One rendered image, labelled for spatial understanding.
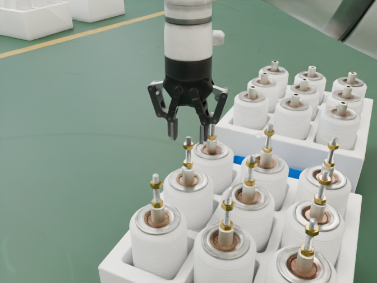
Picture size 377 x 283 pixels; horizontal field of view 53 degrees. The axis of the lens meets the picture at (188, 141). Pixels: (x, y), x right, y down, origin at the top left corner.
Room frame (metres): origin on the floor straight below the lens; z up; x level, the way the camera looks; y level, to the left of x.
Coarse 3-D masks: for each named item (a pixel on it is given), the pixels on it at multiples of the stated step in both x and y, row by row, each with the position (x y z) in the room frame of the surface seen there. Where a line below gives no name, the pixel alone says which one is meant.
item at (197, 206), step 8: (168, 176) 0.59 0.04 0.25; (208, 176) 0.59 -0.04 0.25; (168, 184) 0.56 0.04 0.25; (208, 184) 0.56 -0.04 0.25; (168, 192) 0.55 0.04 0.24; (176, 192) 0.54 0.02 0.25; (200, 192) 0.54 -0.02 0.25; (208, 192) 0.55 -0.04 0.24; (168, 200) 0.54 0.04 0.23; (176, 200) 0.53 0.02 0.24; (184, 200) 0.53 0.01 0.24; (192, 200) 0.53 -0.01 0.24; (200, 200) 0.53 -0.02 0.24; (208, 200) 0.54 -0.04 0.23; (184, 208) 0.53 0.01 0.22; (192, 208) 0.53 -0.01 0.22; (200, 208) 0.53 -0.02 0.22; (208, 208) 0.55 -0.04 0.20; (192, 216) 0.53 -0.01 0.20; (200, 216) 0.53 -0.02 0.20; (208, 216) 0.55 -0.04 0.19; (192, 224) 0.53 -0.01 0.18; (200, 224) 0.53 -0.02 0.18
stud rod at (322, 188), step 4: (324, 172) 0.47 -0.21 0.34; (328, 172) 0.47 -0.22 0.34; (324, 176) 0.47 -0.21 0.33; (328, 176) 0.47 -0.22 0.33; (320, 184) 0.47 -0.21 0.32; (320, 188) 0.47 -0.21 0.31; (324, 188) 0.47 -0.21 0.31; (320, 192) 0.47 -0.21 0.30; (324, 192) 0.47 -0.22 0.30; (320, 196) 0.47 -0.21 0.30
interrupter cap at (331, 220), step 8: (304, 200) 0.51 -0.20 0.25; (296, 208) 0.49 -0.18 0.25; (304, 208) 0.49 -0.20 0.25; (328, 208) 0.49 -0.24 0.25; (296, 216) 0.47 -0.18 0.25; (304, 216) 0.47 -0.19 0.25; (328, 216) 0.47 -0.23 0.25; (336, 216) 0.47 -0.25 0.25; (304, 224) 0.45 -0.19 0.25; (320, 224) 0.45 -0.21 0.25; (328, 224) 0.45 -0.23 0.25; (336, 224) 0.45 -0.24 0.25
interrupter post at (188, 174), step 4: (184, 168) 0.57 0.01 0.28; (192, 168) 0.57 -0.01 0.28; (184, 172) 0.57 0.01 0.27; (188, 172) 0.56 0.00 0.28; (192, 172) 0.57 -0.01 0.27; (184, 176) 0.57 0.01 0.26; (188, 176) 0.56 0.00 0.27; (192, 176) 0.57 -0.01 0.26; (184, 180) 0.57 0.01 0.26; (188, 180) 0.56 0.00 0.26; (192, 180) 0.57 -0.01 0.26
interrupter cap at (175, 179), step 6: (180, 168) 0.61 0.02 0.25; (174, 174) 0.59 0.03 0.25; (180, 174) 0.59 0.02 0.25; (198, 174) 0.59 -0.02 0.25; (204, 174) 0.59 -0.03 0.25; (168, 180) 0.57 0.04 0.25; (174, 180) 0.57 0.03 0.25; (180, 180) 0.57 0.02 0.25; (198, 180) 0.57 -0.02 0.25; (204, 180) 0.57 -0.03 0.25; (174, 186) 0.55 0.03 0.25; (180, 186) 0.55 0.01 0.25; (186, 186) 0.55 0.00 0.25; (192, 186) 0.55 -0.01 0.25; (198, 186) 0.55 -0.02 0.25; (204, 186) 0.55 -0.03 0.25; (186, 192) 0.54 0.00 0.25; (192, 192) 0.54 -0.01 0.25
